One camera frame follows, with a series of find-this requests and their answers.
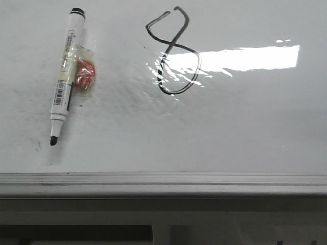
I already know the white whiteboard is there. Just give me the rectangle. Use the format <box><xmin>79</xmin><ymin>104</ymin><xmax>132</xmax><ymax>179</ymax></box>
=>
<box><xmin>1</xmin><ymin>1</ymin><xmax>326</xmax><ymax>198</ymax></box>

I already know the white black whiteboard marker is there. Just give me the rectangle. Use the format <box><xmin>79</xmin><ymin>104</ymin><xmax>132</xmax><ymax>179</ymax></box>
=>
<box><xmin>50</xmin><ymin>8</ymin><xmax>96</xmax><ymax>146</ymax></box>

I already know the grey metal table rail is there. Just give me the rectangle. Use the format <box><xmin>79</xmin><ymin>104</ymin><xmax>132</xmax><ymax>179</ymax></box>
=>
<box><xmin>1</xmin><ymin>195</ymin><xmax>326</xmax><ymax>244</ymax></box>

